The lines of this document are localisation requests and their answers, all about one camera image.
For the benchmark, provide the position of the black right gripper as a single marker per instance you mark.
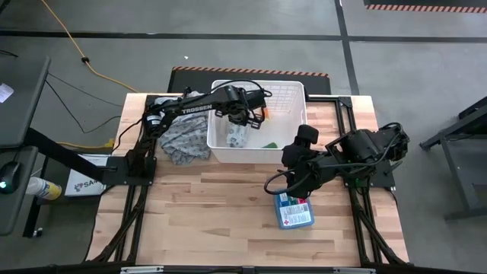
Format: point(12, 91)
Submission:
point(304, 179)

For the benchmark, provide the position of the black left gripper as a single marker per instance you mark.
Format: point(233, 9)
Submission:
point(252, 102)

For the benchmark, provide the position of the blue first aid kit box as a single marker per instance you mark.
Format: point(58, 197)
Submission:
point(295, 215)

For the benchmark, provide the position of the grey patterned wipes pack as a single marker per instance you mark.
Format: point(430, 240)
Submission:
point(236, 137)

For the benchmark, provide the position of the green bandage roll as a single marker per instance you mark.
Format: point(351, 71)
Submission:
point(270, 145)

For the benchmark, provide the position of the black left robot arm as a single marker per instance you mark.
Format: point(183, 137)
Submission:
point(198, 106)

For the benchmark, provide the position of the white perforated plastic basket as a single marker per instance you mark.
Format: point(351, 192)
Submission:
point(285, 114)

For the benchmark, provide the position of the black mat with striped edge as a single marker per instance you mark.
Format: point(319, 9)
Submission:
point(418, 3)
point(190, 81)

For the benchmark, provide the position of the grey patterned cloth gown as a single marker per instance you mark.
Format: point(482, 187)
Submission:
point(186, 141)

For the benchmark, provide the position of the black side table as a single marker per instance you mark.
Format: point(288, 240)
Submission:
point(477, 114)

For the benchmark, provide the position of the white box with logo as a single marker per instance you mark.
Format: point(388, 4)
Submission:
point(81, 186)

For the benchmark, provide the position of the black diagonal support beam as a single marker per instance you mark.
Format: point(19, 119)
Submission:
point(61, 154)

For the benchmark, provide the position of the white and yellow bottle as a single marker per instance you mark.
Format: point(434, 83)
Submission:
point(43, 188)

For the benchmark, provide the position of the dark grey desk top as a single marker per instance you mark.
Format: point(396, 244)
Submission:
point(23, 114)

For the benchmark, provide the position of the white paper note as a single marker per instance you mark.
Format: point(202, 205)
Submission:
point(4, 93)

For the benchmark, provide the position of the dark grey desk shelf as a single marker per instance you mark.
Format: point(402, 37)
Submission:
point(15, 217)

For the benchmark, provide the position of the grey metal bracket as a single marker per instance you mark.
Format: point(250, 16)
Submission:
point(354, 270)
point(141, 269)

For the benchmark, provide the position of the black aluminium table frame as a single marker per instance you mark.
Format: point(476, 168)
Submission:
point(134, 236)

